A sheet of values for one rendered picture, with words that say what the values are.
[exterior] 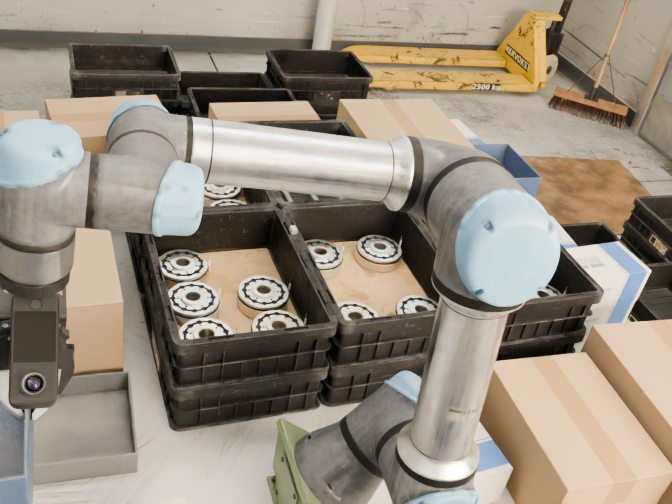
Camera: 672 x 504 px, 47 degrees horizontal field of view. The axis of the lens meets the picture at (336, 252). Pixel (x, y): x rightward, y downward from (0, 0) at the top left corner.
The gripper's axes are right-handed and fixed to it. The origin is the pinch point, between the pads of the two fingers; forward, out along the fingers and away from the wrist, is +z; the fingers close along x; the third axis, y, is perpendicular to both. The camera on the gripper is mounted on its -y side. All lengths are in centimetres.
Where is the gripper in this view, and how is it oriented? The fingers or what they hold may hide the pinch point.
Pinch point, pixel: (28, 416)
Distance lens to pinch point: 96.7
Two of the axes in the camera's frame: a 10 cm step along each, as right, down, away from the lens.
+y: -2.8, -5.9, 7.6
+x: -9.3, -0.3, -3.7
